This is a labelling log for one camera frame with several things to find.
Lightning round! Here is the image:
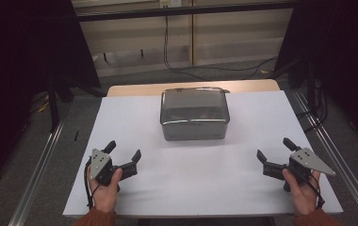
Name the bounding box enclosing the person's left hand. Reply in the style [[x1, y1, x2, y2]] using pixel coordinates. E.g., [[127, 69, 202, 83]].
[[86, 166, 124, 215]]

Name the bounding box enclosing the black metal stand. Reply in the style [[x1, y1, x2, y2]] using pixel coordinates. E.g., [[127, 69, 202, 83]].
[[46, 73, 106, 134]]

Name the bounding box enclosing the metal floor rail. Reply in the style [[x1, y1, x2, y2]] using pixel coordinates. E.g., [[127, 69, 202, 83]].
[[8, 114, 70, 226], [289, 89, 358, 226]]

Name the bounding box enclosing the white table cover sheet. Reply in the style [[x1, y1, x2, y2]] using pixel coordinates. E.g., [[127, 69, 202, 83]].
[[62, 89, 344, 218]]

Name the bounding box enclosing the silver metal hinged tin box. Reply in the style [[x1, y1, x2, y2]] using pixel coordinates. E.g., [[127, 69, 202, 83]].
[[159, 87, 231, 142]]

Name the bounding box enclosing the person's right hand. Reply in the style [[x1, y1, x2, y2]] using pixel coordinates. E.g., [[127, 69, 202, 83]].
[[282, 168, 322, 218]]

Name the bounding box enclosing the hand-held gripper black cable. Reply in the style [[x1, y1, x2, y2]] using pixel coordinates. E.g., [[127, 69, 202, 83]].
[[288, 166, 326, 210], [83, 158, 102, 211]]

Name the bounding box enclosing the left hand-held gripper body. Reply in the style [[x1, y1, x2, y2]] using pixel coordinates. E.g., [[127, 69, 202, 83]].
[[89, 148, 122, 193]]

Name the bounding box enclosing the black floor cable bundle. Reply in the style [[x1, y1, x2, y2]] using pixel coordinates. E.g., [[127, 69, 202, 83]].
[[295, 84, 330, 134]]

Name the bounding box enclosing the left hand-held gripper black cable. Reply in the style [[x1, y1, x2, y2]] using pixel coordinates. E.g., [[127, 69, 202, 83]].
[[83, 158, 102, 211]]

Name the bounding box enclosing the right hand-held gripper black cable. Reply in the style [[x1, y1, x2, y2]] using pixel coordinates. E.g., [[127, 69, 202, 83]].
[[288, 166, 326, 210]]

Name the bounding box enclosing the white wall socket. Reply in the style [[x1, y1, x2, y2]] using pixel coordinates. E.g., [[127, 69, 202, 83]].
[[159, 0, 183, 9]]

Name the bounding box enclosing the black power cable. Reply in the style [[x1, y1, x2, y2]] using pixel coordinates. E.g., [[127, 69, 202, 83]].
[[165, 15, 278, 73], [163, 15, 208, 82]]

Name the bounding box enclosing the black curtain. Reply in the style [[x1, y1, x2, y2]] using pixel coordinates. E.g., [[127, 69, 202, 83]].
[[0, 0, 102, 193], [273, 0, 358, 153]]

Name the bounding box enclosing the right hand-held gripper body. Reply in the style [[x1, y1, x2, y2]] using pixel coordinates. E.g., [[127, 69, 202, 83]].
[[282, 147, 337, 193]]

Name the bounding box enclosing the black horizontal frame bar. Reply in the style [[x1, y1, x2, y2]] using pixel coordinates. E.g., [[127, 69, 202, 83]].
[[76, 1, 295, 23]]

